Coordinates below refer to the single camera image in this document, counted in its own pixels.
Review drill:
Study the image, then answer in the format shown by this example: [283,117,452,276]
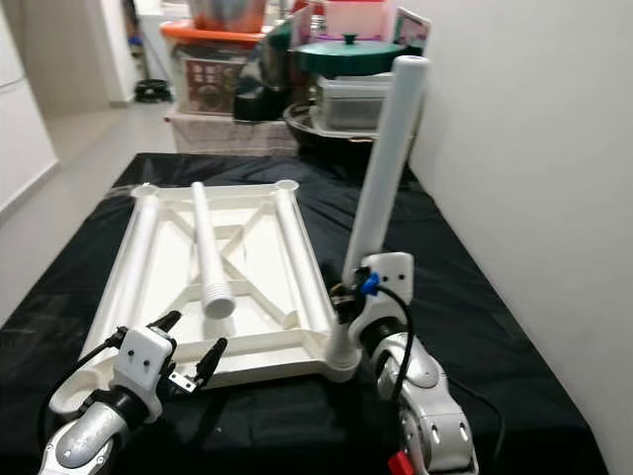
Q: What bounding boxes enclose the white plastic children table top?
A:
[47,178,362,415]

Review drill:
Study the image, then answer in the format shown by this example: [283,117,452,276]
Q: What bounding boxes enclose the black tablecloth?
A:
[0,151,609,475]

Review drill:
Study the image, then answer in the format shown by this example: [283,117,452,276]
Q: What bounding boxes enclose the black wok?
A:
[282,99,387,159]

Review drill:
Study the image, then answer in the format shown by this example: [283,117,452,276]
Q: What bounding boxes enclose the clear plastic storage box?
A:
[315,74,397,132]

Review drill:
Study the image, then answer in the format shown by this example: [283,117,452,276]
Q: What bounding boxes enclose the beige cloth-covered bench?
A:
[166,112,298,156]

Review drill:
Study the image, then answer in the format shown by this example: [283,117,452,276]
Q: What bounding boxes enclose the black shiny bag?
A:
[232,30,308,122]

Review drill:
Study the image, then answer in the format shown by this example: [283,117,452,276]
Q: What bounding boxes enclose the clear storage box orange lid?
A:
[161,20,273,115]

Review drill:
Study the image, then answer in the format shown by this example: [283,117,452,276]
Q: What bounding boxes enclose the colourful printed carton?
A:
[394,8,431,58]

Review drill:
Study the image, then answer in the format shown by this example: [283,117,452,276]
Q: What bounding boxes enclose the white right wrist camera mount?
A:
[354,252,416,323]

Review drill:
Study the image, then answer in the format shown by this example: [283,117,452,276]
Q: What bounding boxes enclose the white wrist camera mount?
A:
[111,326,176,399]
[354,252,416,323]

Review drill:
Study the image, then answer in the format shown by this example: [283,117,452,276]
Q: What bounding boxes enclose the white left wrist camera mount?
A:
[111,326,176,399]

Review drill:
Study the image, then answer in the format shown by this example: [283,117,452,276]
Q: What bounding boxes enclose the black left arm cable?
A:
[40,332,125,446]

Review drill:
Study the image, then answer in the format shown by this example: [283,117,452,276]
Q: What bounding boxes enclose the black coiled hose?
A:
[136,79,174,103]

